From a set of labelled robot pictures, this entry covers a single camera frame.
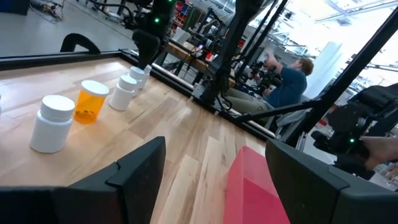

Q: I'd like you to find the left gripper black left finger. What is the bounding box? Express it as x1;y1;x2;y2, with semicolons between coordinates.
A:
0;136;167;224

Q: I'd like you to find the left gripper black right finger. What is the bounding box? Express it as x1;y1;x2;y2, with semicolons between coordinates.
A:
265;138;398;224

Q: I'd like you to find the orange pill bottle white cap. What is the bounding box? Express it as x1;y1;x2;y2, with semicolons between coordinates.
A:
73;80;110;124

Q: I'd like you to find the pink-red plastic basket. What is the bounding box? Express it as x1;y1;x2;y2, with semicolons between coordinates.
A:
223;146;290;224

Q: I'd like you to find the wooden workbench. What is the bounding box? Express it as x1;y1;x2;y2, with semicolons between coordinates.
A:
164;40;237;88

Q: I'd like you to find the red parts bin shelf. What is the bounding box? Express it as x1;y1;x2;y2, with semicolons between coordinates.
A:
172;0;194;32

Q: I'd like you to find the person's hand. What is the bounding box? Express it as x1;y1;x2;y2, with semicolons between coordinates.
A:
359;136;398;171

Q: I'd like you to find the person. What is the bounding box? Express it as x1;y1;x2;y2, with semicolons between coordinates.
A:
224;51;315;116

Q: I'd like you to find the blue bin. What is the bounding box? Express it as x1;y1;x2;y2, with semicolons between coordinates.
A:
0;0;31;16

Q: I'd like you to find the black cable loop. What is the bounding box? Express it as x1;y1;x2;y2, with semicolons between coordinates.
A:
60;32;101;55

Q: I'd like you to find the black table edge frame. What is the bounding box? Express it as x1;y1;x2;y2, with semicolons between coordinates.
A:
0;48;277;141

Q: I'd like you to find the black frame strut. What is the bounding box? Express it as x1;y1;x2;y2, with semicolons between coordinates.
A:
235;99;325;123

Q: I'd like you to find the floor cable bundle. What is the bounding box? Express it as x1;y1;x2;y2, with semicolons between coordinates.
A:
30;0;65;23

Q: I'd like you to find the black diagonal frame beam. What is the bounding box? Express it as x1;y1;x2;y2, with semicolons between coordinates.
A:
285;7;398;147

